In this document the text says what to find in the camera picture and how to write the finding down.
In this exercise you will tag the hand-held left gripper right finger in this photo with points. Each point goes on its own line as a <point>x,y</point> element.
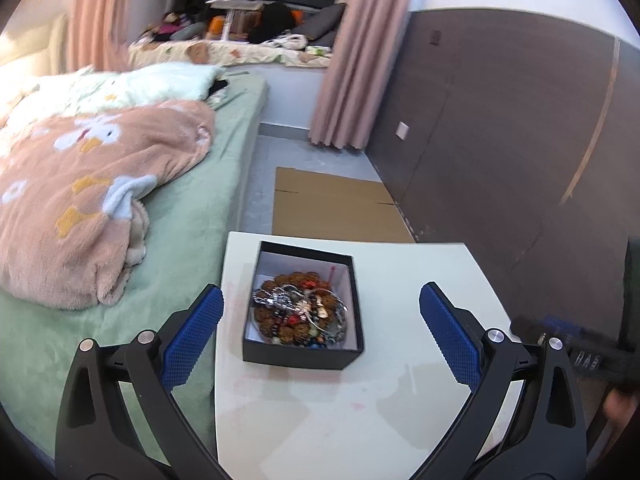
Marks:
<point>450,335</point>

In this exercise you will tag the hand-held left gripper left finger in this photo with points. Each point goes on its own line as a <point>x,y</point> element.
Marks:
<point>192,335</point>

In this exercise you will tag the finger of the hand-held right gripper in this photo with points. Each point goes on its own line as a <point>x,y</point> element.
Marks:
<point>527,329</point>
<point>565,324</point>

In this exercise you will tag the black jewelry box white lining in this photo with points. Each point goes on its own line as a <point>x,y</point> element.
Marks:
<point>300,355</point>

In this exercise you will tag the silver hoop bangle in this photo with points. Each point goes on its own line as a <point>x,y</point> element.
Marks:
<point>344,305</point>

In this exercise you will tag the person's right hand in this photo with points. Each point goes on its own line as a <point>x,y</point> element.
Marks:
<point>622,405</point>

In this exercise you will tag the bed with green sheet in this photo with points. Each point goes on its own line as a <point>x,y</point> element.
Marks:
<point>200,220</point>

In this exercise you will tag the flat cardboard sheet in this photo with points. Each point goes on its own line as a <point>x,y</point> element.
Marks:
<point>335,210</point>

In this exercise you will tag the pink printed fleece blanket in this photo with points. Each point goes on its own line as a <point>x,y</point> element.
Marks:
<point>75,185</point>

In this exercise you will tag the pale green quilt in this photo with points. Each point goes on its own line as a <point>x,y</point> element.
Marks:
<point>150,85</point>

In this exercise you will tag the floral window seat cushion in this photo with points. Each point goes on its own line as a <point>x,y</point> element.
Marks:
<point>235,55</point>

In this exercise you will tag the pink curtain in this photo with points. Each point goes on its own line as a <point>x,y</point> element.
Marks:
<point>100,15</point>
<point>360,60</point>

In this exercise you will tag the pile of clothes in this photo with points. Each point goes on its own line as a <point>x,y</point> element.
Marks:
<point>175,27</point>

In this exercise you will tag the white printed cloth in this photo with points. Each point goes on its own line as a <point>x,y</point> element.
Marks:
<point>287,41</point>

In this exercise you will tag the green tissue box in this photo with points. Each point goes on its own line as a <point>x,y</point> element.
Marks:
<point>319,50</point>

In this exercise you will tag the black bag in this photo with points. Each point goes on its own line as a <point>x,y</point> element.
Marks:
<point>272,22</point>

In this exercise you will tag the cream headboard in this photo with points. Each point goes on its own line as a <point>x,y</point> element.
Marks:
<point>35,40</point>

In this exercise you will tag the dark grey pillow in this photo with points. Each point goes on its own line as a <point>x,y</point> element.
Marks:
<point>322,22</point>

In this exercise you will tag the white wall socket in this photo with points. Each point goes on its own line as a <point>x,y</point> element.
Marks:
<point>403,130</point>

